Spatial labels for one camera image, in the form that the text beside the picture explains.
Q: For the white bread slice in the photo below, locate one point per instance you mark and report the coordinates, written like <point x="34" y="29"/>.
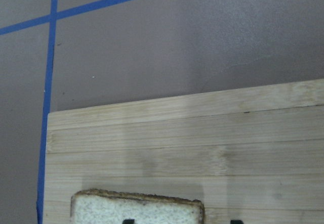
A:
<point x="103" y="206"/>

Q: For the wooden cutting board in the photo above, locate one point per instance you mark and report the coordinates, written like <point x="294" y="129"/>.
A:
<point x="254" y="154"/>

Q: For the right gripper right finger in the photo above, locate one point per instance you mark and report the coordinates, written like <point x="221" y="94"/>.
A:
<point x="236" y="221"/>

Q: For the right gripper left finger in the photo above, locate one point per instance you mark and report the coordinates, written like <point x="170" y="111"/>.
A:
<point x="128" y="221"/>

